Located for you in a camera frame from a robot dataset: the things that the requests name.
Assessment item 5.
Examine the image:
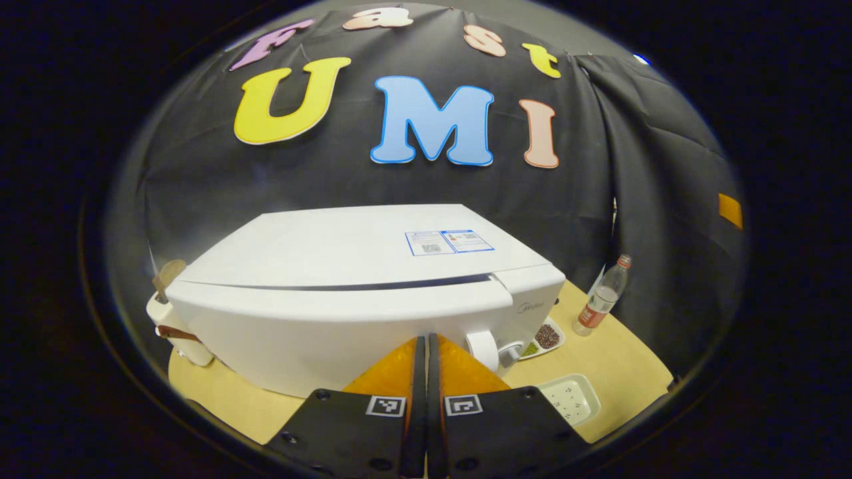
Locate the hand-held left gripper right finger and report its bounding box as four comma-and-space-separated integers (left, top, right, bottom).
427, 333, 590, 479

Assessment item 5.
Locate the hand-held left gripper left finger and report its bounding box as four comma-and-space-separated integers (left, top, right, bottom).
266, 336, 427, 479

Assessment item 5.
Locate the white microwave oven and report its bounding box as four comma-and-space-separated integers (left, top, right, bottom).
165, 204, 566, 399

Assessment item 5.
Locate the divided dish of beans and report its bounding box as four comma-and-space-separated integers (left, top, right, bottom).
519, 316, 565, 361

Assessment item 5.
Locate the pale green rectangular tray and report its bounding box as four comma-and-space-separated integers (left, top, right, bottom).
536, 374, 601, 426

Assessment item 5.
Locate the clear plastic bottle red label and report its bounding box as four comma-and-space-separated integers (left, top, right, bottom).
572, 254, 633, 337

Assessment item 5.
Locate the white toaster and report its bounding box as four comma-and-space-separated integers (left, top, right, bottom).
146, 286, 215, 367

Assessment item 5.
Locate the brown bread slice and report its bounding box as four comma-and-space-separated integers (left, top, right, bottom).
152, 259, 187, 303

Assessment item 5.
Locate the black backdrop cloth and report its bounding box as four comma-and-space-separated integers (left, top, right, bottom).
106, 0, 746, 380

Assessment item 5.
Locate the orange rectangular piece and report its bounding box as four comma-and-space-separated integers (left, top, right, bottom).
719, 193, 744, 230

